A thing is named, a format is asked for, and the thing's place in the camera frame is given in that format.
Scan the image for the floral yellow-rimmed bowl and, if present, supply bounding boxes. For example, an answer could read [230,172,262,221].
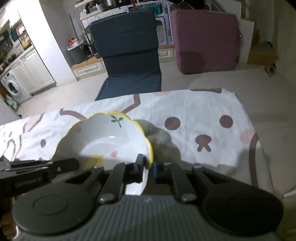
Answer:
[51,111,154,195]

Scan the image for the person left hand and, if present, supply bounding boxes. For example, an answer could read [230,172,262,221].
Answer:
[1,211,17,240]

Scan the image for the bear print tablecloth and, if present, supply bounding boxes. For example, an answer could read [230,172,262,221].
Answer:
[1,89,273,192]

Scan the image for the white washing machine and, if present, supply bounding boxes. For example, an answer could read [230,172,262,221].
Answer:
[1,70,31,104]

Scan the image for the white kitchen cabinets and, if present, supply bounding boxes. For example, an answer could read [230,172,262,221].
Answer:
[11,46,56,94]

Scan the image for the grey trash bin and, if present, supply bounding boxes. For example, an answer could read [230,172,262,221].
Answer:
[68,44,89,65]

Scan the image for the maroon floor chair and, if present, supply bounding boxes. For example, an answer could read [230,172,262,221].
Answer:
[171,9,240,74]

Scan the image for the dark blue floor chair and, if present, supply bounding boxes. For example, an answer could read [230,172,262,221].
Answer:
[94,9,163,102]

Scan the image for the slippers on floor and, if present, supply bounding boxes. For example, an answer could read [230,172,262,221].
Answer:
[264,64,276,77]

